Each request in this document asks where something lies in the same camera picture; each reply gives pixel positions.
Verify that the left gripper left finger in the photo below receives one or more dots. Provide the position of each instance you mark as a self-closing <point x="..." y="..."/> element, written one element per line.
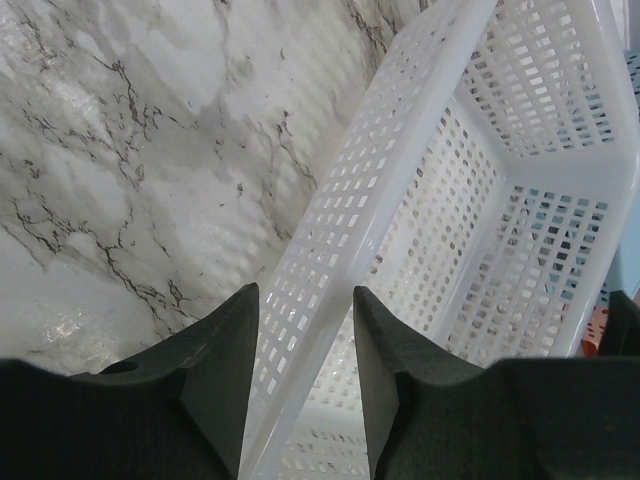
<point x="176" y="410"/>

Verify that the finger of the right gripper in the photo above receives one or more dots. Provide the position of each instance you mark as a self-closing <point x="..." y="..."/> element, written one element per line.
<point x="620" y="339"/>

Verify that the white perforated plastic basket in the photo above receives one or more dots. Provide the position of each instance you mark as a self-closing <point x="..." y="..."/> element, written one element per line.
<point x="480" y="192"/>

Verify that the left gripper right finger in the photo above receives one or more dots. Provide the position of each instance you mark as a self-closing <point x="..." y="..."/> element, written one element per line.
<point x="428" y="414"/>

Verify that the pink perforated plastic basket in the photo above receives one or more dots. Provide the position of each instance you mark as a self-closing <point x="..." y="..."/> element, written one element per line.
<point x="591" y="339"/>

